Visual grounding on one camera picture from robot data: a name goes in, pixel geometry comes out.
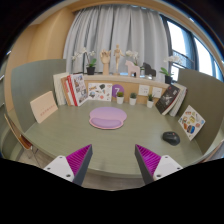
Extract white leaning book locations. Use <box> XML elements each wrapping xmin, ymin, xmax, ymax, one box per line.
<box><xmin>169</xmin><ymin>83</ymin><xmax>187</xmax><ymax>117</ymax></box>

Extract grey curtain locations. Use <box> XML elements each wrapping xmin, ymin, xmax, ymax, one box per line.
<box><xmin>63</xmin><ymin>5</ymin><xmax>169</xmax><ymax>82</ymax></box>

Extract wooden mannequin figure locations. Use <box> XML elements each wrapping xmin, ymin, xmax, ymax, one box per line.
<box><xmin>114</xmin><ymin>44</ymin><xmax>124</xmax><ymax>74</ymax></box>

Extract illustrated white card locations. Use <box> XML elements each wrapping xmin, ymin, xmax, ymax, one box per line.
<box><xmin>88</xmin><ymin>83</ymin><xmax>112</xmax><ymax>101</ymax></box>

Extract purple mouse pad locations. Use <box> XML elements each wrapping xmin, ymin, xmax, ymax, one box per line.
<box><xmin>89</xmin><ymin>107</ymin><xmax>127</xmax><ymax>129</ymax></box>

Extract small potted plant middle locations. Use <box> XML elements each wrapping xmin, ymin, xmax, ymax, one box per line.
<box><xmin>129</xmin><ymin>92</ymin><xmax>137</xmax><ymax>105</ymax></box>

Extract white orchid right pot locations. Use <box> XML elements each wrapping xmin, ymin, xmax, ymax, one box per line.
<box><xmin>158</xmin><ymin>54</ymin><xmax>183</xmax><ymax>85</ymax></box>

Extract white wall socket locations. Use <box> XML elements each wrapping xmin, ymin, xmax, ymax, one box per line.
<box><xmin>138</xmin><ymin>85</ymin><xmax>150</xmax><ymax>96</ymax></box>

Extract pink horse figure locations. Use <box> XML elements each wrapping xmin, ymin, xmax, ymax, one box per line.
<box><xmin>125</xmin><ymin>60</ymin><xmax>140</xmax><ymax>78</ymax></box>

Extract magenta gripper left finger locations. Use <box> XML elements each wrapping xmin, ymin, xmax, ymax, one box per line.
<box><xmin>44</xmin><ymin>145</ymin><xmax>93</xmax><ymax>186</ymax></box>

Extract wooden hand model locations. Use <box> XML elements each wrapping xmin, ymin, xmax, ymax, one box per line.
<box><xmin>100</xmin><ymin>49</ymin><xmax>111</xmax><ymax>75</ymax></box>

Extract black book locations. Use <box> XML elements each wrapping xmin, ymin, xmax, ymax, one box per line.
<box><xmin>155</xmin><ymin>85</ymin><xmax>180</xmax><ymax>115</ymax></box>

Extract white orchid left pot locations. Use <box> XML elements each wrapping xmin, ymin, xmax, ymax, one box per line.
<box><xmin>72</xmin><ymin>48</ymin><xmax>97</xmax><ymax>75</ymax></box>

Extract small potted plant left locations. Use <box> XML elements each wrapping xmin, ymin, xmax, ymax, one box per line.
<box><xmin>116</xmin><ymin>92</ymin><xmax>124</xmax><ymax>104</ymax></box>

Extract purple round number sign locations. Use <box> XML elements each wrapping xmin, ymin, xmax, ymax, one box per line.
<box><xmin>112</xmin><ymin>84</ymin><xmax>124</xmax><ymax>97</ymax></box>

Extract wooden chair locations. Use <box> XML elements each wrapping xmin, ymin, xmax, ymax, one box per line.
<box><xmin>4</xmin><ymin>114</ymin><xmax>39</xmax><ymax>165</ymax></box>

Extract small potted plant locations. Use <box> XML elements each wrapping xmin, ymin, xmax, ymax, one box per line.
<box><xmin>129</xmin><ymin>92</ymin><xmax>137</xmax><ymax>105</ymax></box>
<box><xmin>116</xmin><ymin>92</ymin><xmax>124</xmax><ymax>104</ymax></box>
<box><xmin>147</xmin><ymin>94</ymin><xmax>154</xmax><ymax>108</ymax></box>

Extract beige card board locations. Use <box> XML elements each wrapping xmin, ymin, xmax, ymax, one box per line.
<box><xmin>30</xmin><ymin>91</ymin><xmax>58</xmax><ymax>123</ymax></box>

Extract black computer mouse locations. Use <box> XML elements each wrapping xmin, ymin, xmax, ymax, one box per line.
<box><xmin>162</xmin><ymin>131</ymin><xmax>180</xmax><ymax>146</ymax></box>

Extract red magazine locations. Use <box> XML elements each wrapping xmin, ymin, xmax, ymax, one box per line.
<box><xmin>67</xmin><ymin>74</ymin><xmax>88</xmax><ymax>106</ymax></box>

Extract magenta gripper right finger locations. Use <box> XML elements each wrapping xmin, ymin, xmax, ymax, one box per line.
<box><xmin>135</xmin><ymin>144</ymin><xmax>182</xmax><ymax>184</ymax></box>

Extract colourful sticker card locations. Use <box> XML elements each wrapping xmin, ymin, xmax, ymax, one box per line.
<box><xmin>178</xmin><ymin>105</ymin><xmax>206</xmax><ymax>140</ymax></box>

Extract white orchid middle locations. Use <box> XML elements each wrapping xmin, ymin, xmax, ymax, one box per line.
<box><xmin>125</xmin><ymin>50</ymin><xmax>139</xmax><ymax>65</ymax></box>

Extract black horse figure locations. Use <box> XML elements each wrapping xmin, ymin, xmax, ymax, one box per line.
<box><xmin>143</xmin><ymin>62</ymin><xmax>156</xmax><ymax>77</ymax></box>

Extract white orchid pot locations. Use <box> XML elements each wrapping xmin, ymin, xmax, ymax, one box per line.
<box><xmin>158</xmin><ymin>54</ymin><xmax>183</xmax><ymax>85</ymax></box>
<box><xmin>72</xmin><ymin>48</ymin><xmax>97</xmax><ymax>75</ymax></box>

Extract small potted plant right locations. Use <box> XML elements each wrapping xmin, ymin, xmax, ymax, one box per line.
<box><xmin>147</xmin><ymin>94</ymin><xmax>154</xmax><ymax>108</ymax></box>

